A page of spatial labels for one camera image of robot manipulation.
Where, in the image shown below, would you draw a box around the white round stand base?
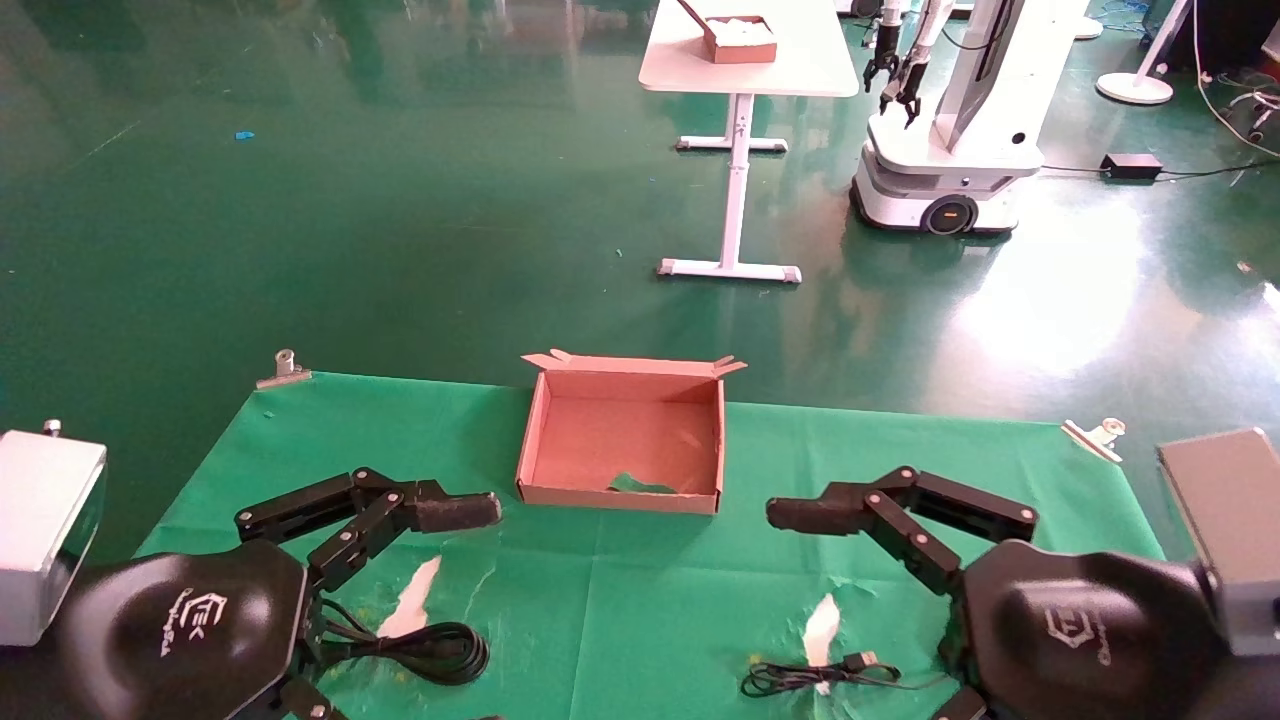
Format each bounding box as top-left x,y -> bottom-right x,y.
1096,0 -> 1197,106

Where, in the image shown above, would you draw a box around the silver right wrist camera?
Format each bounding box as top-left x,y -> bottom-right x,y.
1157,427 -> 1280,658

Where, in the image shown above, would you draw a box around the silver table clip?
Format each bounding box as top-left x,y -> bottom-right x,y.
255,348 -> 313,390
1061,417 -> 1127,464

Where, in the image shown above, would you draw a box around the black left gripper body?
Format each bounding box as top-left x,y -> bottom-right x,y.
55,538 -> 309,720

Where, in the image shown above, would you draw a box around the thick black power cable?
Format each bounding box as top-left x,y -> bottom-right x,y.
318,620 -> 492,688

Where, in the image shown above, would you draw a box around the open brown cardboard box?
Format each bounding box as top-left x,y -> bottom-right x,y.
515,349 -> 749,516

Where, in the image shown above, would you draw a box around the white background table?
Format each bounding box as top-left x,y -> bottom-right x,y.
638,0 -> 861,285

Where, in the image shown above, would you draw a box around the small brown cardboard box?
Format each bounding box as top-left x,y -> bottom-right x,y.
677,0 -> 779,66

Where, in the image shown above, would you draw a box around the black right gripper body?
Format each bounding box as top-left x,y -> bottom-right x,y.
963,538 -> 1233,720

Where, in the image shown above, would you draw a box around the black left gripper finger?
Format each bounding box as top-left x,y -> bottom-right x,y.
268,678 -> 349,720
235,466 -> 503,593

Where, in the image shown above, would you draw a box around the black adapter with thin cable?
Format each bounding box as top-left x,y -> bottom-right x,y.
740,650 -> 951,699

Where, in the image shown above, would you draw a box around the black power brick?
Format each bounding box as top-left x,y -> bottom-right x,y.
1100,152 -> 1165,182

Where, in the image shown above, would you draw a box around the white wheeled background robot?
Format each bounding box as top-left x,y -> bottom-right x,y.
849,0 -> 1093,239

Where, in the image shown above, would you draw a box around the loose floor cables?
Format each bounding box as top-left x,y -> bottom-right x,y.
1192,0 -> 1280,161

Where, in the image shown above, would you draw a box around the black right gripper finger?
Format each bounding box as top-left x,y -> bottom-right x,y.
933,686 -> 991,720
766,465 -> 1039,597

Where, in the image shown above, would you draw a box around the green table cloth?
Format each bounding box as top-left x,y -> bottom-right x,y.
135,372 -> 1167,720

